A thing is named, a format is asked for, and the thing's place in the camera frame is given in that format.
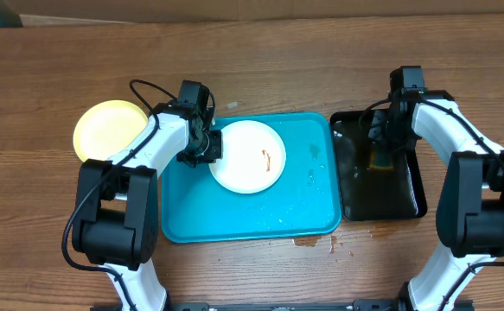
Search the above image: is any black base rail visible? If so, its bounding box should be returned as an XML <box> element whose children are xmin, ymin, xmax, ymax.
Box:
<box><xmin>90</xmin><ymin>298</ymin><xmax>408</xmax><ymax>311</ymax></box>

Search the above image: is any black water tray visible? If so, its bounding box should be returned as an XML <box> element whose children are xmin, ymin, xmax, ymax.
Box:
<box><xmin>329</xmin><ymin>110</ymin><xmax>427</xmax><ymax>221</ymax></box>

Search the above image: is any yellow green plate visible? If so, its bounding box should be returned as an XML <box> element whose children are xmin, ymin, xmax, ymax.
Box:
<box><xmin>73</xmin><ymin>99</ymin><xmax>148</xmax><ymax>162</ymax></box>

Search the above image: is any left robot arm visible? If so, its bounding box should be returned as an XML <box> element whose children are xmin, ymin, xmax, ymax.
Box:
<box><xmin>61</xmin><ymin>80</ymin><xmax>222</xmax><ymax>310</ymax></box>

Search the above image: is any white plate with stain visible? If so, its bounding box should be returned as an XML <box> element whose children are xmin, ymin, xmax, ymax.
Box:
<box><xmin>209</xmin><ymin>120</ymin><xmax>286</xmax><ymax>194</ymax></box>

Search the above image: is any green yellow sponge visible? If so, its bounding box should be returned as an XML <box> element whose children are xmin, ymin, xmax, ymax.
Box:
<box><xmin>369</xmin><ymin>144</ymin><xmax>393</xmax><ymax>170</ymax></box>

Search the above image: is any teal plastic tray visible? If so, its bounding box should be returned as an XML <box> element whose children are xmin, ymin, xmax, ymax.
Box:
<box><xmin>161</xmin><ymin>112</ymin><xmax>342</xmax><ymax>244</ymax></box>

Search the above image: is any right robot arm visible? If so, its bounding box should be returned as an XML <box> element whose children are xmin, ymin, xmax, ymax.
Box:
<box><xmin>366</xmin><ymin>66</ymin><xmax>504</xmax><ymax>311</ymax></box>

